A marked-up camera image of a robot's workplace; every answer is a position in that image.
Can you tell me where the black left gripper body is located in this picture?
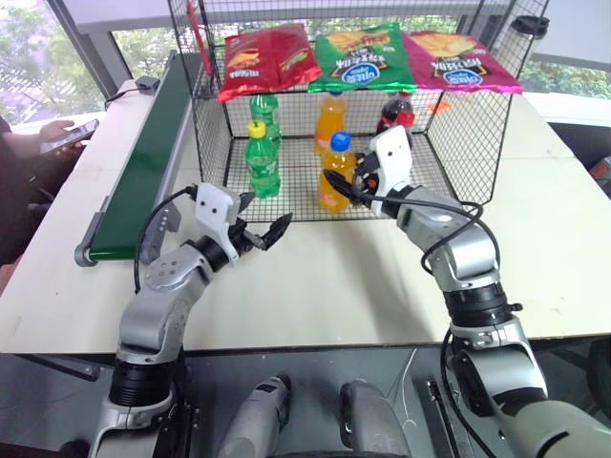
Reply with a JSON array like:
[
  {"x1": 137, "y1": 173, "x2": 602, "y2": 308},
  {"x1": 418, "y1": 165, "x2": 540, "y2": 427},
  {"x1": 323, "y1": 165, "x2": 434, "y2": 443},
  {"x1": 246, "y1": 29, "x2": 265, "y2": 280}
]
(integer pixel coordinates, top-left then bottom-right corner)
[{"x1": 227, "y1": 215, "x2": 266, "y2": 255}]

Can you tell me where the green chip bag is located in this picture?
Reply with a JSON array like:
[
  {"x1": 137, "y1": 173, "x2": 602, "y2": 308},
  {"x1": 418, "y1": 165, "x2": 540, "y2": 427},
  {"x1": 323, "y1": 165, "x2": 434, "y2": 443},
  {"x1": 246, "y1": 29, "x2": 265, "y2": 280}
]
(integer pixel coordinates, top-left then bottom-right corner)
[{"x1": 307, "y1": 21, "x2": 419, "y2": 94}]

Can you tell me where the green soda bottle yellow cap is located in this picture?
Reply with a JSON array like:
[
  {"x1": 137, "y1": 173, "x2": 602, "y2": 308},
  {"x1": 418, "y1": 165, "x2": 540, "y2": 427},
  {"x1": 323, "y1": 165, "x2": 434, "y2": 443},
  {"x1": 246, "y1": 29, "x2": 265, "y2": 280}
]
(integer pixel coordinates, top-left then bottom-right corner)
[{"x1": 243, "y1": 120, "x2": 283, "y2": 199}]

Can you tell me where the green conveyor belt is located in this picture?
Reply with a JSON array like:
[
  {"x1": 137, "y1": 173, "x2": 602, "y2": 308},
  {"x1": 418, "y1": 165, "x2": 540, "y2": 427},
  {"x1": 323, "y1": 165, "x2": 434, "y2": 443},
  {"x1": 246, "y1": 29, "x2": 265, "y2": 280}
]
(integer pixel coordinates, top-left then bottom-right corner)
[{"x1": 74, "y1": 52, "x2": 202, "y2": 268}]

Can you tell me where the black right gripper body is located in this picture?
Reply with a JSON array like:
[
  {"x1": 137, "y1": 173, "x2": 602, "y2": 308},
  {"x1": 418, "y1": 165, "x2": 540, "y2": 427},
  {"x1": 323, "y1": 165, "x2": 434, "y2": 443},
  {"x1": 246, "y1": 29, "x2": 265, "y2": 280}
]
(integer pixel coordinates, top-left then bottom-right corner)
[{"x1": 351, "y1": 148, "x2": 384, "y2": 207}]

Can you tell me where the thin white cable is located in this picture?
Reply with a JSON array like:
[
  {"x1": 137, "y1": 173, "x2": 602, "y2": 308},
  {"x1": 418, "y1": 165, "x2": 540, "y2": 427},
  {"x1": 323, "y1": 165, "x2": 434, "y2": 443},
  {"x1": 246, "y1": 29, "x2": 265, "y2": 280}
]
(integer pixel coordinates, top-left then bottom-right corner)
[{"x1": 385, "y1": 347, "x2": 421, "y2": 433}]

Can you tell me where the dark smartphone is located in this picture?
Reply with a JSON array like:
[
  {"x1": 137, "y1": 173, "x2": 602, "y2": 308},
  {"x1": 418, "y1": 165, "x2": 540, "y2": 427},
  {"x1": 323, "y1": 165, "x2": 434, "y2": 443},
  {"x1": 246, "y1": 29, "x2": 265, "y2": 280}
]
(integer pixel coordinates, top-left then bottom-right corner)
[{"x1": 39, "y1": 118, "x2": 100, "y2": 156}]

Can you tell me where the cup with black lid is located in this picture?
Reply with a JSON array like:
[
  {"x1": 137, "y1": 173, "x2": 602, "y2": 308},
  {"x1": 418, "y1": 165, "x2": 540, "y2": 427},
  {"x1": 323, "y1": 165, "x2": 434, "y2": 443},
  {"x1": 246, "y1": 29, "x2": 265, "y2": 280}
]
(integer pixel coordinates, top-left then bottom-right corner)
[{"x1": 509, "y1": 14, "x2": 549, "y2": 54}]

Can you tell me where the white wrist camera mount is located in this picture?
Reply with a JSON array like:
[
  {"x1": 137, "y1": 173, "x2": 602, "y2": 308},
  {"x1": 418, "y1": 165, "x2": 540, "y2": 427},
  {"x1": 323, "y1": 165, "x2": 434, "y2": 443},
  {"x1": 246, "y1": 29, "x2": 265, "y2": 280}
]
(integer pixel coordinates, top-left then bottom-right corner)
[
  {"x1": 365, "y1": 124, "x2": 414, "y2": 219},
  {"x1": 193, "y1": 183, "x2": 244, "y2": 263}
]

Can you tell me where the red rod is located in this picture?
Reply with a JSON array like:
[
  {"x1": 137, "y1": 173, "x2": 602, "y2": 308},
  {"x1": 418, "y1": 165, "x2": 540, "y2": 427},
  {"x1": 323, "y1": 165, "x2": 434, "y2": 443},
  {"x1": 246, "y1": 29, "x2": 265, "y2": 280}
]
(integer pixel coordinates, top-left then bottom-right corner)
[{"x1": 185, "y1": 0, "x2": 216, "y2": 75}]

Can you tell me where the cola bottle red cap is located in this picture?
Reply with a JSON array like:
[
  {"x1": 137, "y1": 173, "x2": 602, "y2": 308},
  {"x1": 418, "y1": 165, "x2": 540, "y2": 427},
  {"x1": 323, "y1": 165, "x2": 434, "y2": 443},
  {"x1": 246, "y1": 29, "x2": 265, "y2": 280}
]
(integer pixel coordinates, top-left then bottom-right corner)
[{"x1": 375, "y1": 91, "x2": 415, "y2": 147}]

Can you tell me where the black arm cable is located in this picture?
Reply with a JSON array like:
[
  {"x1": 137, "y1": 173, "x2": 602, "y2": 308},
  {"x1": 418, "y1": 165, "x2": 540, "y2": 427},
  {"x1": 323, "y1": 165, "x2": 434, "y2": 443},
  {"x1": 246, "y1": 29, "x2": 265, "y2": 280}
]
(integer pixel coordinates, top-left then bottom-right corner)
[
  {"x1": 133, "y1": 184, "x2": 200, "y2": 295},
  {"x1": 355, "y1": 190, "x2": 486, "y2": 274}
]

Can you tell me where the black wire rack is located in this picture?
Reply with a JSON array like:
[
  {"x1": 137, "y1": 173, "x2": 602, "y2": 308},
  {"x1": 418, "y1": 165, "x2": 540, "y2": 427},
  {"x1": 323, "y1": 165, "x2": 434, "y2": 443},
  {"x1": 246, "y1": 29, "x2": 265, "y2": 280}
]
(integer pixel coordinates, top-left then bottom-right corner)
[{"x1": 166, "y1": 0, "x2": 541, "y2": 224}]

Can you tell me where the bystander bare hand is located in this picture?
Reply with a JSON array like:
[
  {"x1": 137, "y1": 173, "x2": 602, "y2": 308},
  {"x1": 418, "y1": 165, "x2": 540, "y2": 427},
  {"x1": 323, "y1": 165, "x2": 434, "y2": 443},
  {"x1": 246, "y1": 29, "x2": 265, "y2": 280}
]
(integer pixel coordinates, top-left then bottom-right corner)
[{"x1": 37, "y1": 119, "x2": 77, "y2": 145}]

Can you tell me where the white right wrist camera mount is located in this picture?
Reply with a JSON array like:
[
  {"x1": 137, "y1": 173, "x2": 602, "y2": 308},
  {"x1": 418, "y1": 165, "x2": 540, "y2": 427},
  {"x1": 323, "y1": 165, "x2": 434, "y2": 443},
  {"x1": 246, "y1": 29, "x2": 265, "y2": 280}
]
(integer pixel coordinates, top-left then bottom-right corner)
[{"x1": 365, "y1": 124, "x2": 414, "y2": 219}]

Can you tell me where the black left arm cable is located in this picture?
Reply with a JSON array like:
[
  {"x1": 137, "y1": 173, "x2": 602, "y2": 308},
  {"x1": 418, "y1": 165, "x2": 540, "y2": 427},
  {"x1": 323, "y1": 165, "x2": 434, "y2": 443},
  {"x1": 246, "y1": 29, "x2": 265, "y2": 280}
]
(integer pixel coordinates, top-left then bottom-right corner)
[{"x1": 133, "y1": 184, "x2": 200, "y2": 295}]

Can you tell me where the orange soda bottle blue cap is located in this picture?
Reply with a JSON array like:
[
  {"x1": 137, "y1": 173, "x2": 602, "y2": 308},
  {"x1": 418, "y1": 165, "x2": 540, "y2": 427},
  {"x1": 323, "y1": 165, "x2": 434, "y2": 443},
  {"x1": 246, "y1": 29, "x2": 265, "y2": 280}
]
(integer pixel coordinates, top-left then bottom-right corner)
[{"x1": 317, "y1": 132, "x2": 358, "y2": 215}]

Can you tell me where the red object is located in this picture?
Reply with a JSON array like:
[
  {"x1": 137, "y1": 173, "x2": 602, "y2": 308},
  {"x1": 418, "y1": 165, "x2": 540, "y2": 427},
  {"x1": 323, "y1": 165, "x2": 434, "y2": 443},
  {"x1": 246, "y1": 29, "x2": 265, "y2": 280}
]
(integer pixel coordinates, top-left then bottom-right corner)
[{"x1": 588, "y1": 156, "x2": 611, "y2": 198}]

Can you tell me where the red chip bag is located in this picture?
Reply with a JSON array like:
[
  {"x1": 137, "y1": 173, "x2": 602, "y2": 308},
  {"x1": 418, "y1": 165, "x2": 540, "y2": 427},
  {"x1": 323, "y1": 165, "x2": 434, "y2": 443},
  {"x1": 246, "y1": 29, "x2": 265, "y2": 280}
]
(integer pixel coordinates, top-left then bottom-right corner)
[{"x1": 217, "y1": 22, "x2": 324, "y2": 104}]

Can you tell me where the magenta chip bag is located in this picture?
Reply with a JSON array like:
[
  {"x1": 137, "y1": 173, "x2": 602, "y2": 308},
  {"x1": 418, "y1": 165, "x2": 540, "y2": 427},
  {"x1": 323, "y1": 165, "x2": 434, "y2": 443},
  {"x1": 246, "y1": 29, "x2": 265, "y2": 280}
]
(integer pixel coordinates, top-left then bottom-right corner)
[{"x1": 400, "y1": 30, "x2": 524, "y2": 96}]

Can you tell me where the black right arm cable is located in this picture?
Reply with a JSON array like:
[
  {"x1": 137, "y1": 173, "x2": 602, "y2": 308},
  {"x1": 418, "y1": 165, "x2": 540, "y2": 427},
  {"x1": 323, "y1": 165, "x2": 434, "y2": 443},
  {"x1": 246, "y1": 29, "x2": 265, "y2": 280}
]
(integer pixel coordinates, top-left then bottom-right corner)
[{"x1": 355, "y1": 190, "x2": 486, "y2": 274}]

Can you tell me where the bystander in dark clothes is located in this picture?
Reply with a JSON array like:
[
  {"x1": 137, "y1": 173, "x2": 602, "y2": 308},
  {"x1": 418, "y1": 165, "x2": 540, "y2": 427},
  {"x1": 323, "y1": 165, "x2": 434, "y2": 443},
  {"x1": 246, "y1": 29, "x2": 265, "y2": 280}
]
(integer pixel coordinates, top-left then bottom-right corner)
[{"x1": 0, "y1": 115, "x2": 88, "y2": 268}]

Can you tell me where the grey rounded housing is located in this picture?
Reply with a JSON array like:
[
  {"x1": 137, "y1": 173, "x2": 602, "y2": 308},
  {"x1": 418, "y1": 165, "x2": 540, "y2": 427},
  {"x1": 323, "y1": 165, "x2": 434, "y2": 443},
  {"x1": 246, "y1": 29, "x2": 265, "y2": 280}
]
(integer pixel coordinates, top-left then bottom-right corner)
[
  {"x1": 338, "y1": 379, "x2": 412, "y2": 458},
  {"x1": 219, "y1": 374, "x2": 293, "y2": 458}
]

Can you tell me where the black adapter cable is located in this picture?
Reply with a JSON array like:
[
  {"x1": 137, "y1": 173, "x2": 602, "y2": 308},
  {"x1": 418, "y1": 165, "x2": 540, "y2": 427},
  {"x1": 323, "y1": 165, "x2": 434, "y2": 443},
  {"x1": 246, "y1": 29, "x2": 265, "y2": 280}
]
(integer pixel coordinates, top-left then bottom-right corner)
[{"x1": 102, "y1": 85, "x2": 140, "y2": 108}]

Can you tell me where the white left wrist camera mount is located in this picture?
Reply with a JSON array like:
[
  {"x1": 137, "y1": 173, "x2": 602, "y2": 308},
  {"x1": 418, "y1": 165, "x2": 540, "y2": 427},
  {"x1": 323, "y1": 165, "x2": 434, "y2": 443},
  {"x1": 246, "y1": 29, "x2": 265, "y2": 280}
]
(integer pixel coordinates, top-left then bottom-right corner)
[{"x1": 193, "y1": 183, "x2": 244, "y2": 263}]

